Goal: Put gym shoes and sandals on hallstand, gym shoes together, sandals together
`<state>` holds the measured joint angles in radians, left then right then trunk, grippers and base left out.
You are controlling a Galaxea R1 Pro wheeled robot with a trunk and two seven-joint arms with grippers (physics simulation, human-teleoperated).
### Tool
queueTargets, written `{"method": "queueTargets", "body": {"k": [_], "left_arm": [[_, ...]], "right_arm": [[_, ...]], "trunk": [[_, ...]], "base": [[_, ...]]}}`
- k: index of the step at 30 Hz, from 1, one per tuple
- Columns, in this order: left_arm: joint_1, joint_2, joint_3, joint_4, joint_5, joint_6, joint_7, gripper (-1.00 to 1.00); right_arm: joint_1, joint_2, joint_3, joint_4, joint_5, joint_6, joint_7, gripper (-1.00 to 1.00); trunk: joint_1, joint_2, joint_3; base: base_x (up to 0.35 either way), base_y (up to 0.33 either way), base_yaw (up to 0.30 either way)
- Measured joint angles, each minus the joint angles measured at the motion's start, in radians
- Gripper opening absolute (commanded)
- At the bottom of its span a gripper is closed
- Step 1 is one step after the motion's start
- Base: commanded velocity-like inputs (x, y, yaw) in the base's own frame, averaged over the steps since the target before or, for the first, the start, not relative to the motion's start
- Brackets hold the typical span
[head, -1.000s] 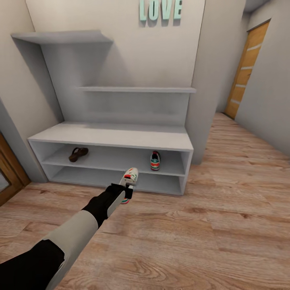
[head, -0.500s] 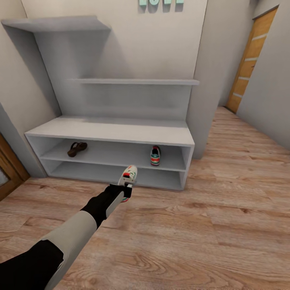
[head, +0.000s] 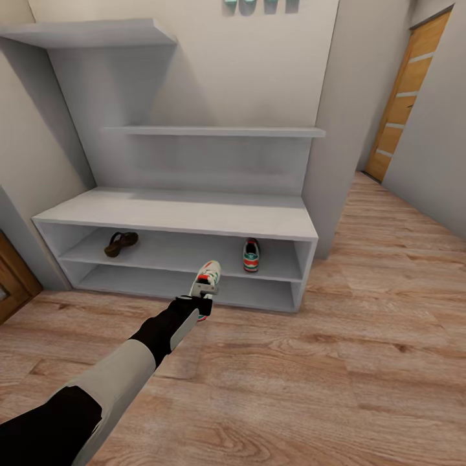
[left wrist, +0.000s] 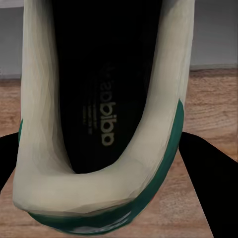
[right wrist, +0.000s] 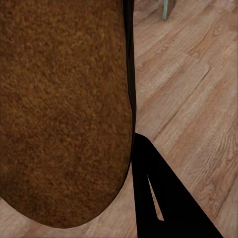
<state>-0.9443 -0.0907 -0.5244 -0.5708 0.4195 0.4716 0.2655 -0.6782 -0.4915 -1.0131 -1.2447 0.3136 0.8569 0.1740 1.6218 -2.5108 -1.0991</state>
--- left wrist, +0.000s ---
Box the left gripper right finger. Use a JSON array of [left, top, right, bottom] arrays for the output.
[[178, 132, 238, 238]]

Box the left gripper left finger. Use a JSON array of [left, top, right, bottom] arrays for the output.
[[0, 132, 19, 191]]

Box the gym shoe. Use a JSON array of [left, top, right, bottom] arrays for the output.
[[13, 0, 195, 237]]

